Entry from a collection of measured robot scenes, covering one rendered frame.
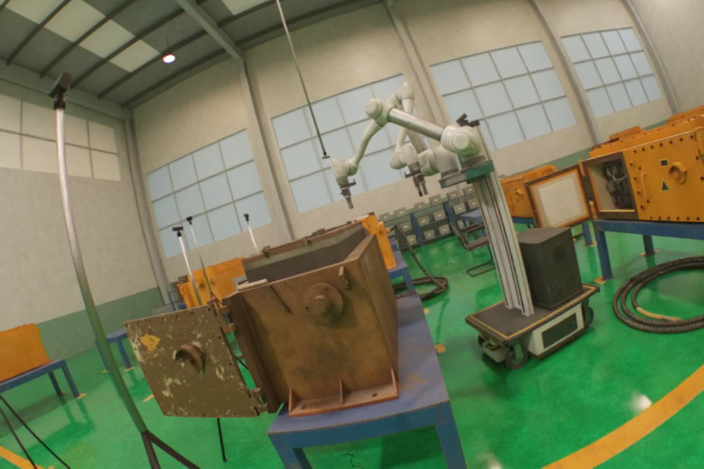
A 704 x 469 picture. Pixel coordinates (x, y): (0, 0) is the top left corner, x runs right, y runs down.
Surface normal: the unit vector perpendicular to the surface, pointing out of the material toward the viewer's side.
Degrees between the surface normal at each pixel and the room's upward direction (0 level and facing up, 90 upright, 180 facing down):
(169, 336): 90
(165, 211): 90
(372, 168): 90
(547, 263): 90
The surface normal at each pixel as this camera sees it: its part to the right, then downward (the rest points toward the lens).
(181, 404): -0.18, 0.00
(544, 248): 0.07, -0.07
